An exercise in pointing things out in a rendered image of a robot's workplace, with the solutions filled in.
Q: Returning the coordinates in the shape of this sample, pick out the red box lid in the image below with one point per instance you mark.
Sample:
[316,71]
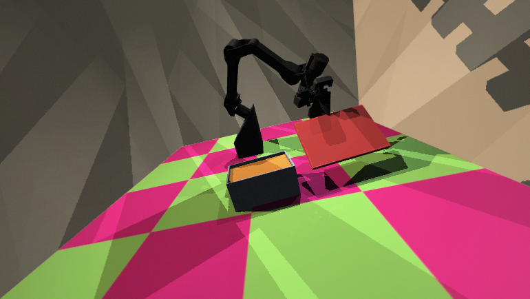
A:
[339,136]

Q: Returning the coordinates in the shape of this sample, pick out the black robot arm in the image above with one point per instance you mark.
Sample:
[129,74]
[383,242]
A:
[289,71]

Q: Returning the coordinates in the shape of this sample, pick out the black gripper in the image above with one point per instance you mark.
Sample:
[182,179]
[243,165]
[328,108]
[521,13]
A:
[321,100]

